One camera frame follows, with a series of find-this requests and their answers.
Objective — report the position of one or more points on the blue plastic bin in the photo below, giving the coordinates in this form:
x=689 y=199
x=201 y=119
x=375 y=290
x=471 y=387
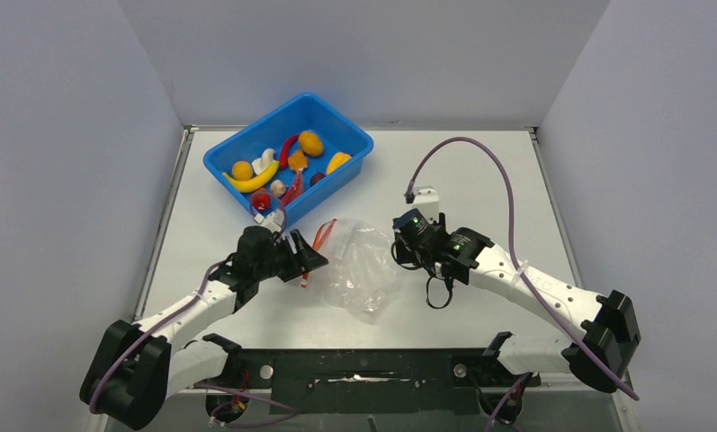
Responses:
x=304 y=112

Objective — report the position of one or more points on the beige toy garlic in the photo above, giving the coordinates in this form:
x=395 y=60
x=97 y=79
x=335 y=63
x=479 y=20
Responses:
x=278 y=188

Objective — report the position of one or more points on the white toy mushroom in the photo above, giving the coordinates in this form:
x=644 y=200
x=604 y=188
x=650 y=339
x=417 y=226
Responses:
x=261 y=163

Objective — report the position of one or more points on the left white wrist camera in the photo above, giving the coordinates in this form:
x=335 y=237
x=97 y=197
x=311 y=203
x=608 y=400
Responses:
x=274 y=221

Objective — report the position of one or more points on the aluminium table frame rail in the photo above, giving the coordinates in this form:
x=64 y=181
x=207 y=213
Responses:
x=164 y=219

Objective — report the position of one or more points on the yellow-orange toy ball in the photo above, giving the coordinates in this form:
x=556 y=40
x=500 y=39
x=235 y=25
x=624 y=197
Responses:
x=242 y=171

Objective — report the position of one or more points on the orange toy mango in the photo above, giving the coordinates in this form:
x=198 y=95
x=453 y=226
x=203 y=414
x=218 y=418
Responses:
x=311 y=144

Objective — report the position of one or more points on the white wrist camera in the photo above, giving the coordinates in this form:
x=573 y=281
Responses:
x=274 y=221
x=424 y=205

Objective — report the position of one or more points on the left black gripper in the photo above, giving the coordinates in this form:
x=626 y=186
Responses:
x=307 y=260

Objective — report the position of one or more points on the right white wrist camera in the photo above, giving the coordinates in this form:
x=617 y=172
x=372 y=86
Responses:
x=424 y=205

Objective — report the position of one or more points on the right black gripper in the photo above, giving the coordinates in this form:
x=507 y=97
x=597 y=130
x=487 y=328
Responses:
x=407 y=255

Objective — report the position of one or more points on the dark purple toy fruit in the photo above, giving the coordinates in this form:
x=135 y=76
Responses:
x=317 y=177

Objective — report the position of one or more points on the yellow toy pepper slice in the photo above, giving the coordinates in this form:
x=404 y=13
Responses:
x=337 y=160

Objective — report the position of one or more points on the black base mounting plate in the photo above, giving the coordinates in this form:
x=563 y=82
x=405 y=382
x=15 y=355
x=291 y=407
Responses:
x=460 y=381

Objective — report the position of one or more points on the red toy watermelon slice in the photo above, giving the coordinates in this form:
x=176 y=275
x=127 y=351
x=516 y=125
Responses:
x=295 y=190

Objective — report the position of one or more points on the clear zip bag orange zipper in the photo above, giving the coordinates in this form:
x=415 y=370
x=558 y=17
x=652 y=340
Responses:
x=360 y=277

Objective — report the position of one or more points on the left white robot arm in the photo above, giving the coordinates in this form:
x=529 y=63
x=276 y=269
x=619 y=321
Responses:
x=139 y=365

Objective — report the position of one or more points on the red toy chili pepper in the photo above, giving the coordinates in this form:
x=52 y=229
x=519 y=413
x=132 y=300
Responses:
x=285 y=150

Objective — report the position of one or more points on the red toy wax apple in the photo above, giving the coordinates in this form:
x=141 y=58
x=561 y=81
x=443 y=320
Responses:
x=261 y=201

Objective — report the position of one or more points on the yellow toy banana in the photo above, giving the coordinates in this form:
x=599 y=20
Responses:
x=255 y=183

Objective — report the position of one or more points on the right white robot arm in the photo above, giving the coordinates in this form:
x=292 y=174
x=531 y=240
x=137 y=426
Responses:
x=603 y=329

